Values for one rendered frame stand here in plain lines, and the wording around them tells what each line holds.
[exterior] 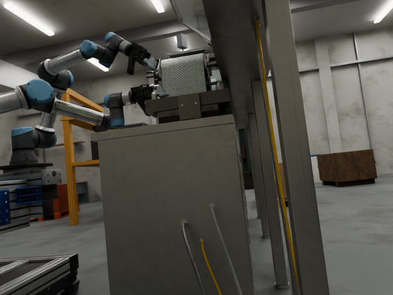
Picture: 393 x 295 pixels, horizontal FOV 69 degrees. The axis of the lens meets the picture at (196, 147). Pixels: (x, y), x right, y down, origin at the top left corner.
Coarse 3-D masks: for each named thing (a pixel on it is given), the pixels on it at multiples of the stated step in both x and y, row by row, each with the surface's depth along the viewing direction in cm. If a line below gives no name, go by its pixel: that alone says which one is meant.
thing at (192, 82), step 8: (184, 72) 154; (192, 72) 153; (200, 72) 153; (168, 80) 155; (176, 80) 154; (184, 80) 154; (192, 80) 153; (200, 80) 152; (168, 88) 155; (176, 88) 154; (184, 88) 153; (192, 88) 153; (200, 88) 152; (168, 96) 155
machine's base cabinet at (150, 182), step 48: (144, 144) 128; (192, 144) 125; (144, 192) 127; (192, 192) 124; (240, 192) 120; (144, 240) 126; (192, 240) 122; (240, 240) 119; (144, 288) 125; (192, 288) 121; (240, 288) 118
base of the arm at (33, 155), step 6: (12, 150) 170; (18, 150) 168; (24, 150) 169; (30, 150) 172; (12, 156) 168; (18, 156) 167; (24, 156) 169; (30, 156) 171; (12, 162) 167; (18, 162) 166; (24, 162) 167; (30, 162) 169; (36, 162) 173
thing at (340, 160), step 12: (324, 156) 635; (336, 156) 582; (348, 156) 581; (360, 156) 580; (372, 156) 579; (324, 168) 641; (336, 168) 581; (348, 168) 579; (360, 168) 578; (372, 168) 578; (324, 180) 651; (336, 180) 587; (348, 180) 577; (360, 180) 586; (372, 180) 586
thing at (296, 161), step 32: (288, 0) 71; (288, 32) 71; (288, 64) 70; (256, 96) 160; (288, 96) 70; (256, 128) 263; (288, 128) 69; (256, 160) 261; (288, 160) 69; (256, 192) 350; (288, 192) 70; (320, 256) 66; (320, 288) 66
